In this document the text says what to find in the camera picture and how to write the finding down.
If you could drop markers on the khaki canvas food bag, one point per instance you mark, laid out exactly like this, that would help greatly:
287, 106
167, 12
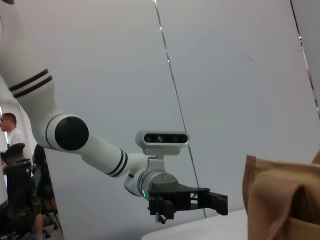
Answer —
275, 200

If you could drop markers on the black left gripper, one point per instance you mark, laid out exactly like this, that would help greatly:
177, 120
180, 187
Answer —
162, 200

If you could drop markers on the standing person white shirt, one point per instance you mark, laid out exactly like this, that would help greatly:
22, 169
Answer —
15, 137

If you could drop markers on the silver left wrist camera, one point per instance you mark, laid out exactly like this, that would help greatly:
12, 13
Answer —
162, 138

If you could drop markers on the seated person camouflage shorts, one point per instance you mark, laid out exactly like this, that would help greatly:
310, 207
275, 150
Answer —
37, 200

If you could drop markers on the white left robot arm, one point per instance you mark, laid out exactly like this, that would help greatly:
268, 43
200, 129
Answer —
100, 150

